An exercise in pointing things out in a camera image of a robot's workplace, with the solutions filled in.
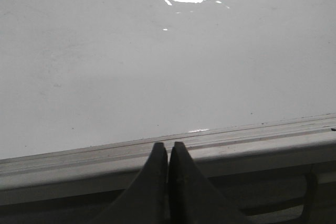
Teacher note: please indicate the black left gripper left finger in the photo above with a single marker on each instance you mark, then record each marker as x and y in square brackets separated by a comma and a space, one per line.
[144, 200]

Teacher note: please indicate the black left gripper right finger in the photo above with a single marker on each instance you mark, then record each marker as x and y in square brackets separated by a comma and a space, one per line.
[192, 198]

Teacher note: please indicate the white whiteboard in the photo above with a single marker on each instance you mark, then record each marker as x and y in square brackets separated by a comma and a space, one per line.
[80, 73]

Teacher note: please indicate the aluminium whiteboard tray rail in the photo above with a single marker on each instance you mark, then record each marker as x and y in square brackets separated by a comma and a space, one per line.
[110, 167]

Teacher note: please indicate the white cabinet frame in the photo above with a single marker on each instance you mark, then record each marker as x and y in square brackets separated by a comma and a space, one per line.
[264, 197]

